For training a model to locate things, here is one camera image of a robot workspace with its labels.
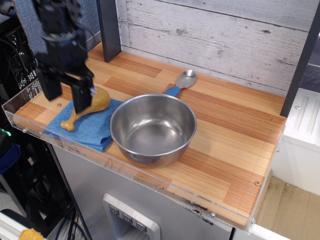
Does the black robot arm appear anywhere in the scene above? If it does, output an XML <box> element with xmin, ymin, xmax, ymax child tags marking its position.
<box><xmin>32</xmin><ymin>0</ymin><xmax>96</xmax><ymax>114</ymax></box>

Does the dark grey right post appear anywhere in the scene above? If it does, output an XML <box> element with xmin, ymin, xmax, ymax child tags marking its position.
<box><xmin>280</xmin><ymin>0</ymin><xmax>320</xmax><ymax>118</ymax></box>

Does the silver cabinet with dispenser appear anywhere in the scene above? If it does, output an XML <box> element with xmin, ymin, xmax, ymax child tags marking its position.
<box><xmin>53</xmin><ymin>146</ymin><xmax>233</xmax><ymax>240</ymax></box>

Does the spoon with blue handle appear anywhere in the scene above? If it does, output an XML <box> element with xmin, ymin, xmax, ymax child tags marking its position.
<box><xmin>164</xmin><ymin>70</ymin><xmax>197</xmax><ymax>97</ymax></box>

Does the yellow object bottom left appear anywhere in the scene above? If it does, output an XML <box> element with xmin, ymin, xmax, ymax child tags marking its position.
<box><xmin>18</xmin><ymin>228</ymin><xmax>45</xmax><ymax>240</ymax></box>

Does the orange toy chicken leg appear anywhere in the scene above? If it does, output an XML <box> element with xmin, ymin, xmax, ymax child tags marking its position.
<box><xmin>60</xmin><ymin>87</ymin><xmax>111</xmax><ymax>132</ymax></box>

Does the steel pot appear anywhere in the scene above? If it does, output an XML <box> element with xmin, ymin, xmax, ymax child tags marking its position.
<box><xmin>109</xmin><ymin>93</ymin><xmax>197</xmax><ymax>168</ymax></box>

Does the dark grey post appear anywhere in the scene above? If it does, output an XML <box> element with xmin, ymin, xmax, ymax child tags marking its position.
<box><xmin>96</xmin><ymin>0</ymin><xmax>122</xmax><ymax>63</ymax></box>
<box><xmin>280</xmin><ymin>0</ymin><xmax>320</xmax><ymax>118</ymax></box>

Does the folded blue cloth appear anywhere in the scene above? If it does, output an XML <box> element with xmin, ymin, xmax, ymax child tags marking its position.
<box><xmin>44</xmin><ymin>98</ymin><xmax>122</xmax><ymax>152</ymax></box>

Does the dark grey left post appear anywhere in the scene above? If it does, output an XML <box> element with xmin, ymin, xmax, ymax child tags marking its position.
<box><xmin>96</xmin><ymin>0</ymin><xmax>122</xmax><ymax>63</ymax></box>

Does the white ribbed appliance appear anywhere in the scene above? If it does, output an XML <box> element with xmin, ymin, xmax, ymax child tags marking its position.
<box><xmin>270</xmin><ymin>88</ymin><xmax>320</xmax><ymax>195</ymax></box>

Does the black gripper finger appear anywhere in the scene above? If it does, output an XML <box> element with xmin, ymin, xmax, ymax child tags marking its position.
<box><xmin>36</xmin><ymin>68</ymin><xmax>63</xmax><ymax>101</ymax></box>
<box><xmin>70</xmin><ymin>79</ymin><xmax>93</xmax><ymax>114</ymax></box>

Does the clear acrylic table guard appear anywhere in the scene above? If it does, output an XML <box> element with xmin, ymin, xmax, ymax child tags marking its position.
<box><xmin>1</xmin><ymin>32</ymin><xmax>287</xmax><ymax>235</ymax></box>

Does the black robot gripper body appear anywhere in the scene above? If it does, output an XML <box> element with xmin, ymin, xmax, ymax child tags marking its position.
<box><xmin>35</xmin><ymin>27</ymin><xmax>95</xmax><ymax>95</ymax></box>

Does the black plastic crate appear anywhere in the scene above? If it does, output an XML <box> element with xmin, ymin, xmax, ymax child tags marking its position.
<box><xmin>0</xmin><ymin>26</ymin><xmax>42</xmax><ymax>99</ymax></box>

